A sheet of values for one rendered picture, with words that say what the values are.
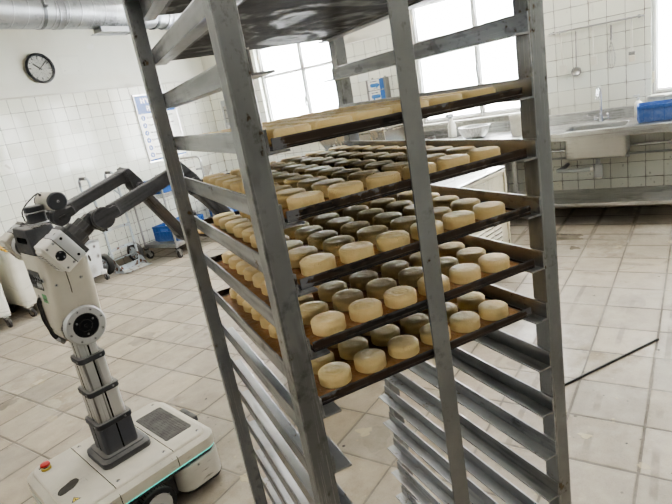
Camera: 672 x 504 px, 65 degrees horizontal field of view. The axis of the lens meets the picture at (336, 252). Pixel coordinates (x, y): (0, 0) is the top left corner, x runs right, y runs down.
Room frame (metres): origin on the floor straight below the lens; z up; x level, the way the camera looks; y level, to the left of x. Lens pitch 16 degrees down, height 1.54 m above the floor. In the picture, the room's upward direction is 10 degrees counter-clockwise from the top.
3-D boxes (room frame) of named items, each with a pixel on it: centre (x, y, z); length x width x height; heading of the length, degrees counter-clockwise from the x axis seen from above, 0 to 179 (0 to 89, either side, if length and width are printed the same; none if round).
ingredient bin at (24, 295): (5.26, 3.10, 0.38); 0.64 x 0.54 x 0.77; 51
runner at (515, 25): (1.08, -0.19, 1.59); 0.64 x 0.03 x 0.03; 24
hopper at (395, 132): (3.31, -0.29, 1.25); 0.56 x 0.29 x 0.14; 44
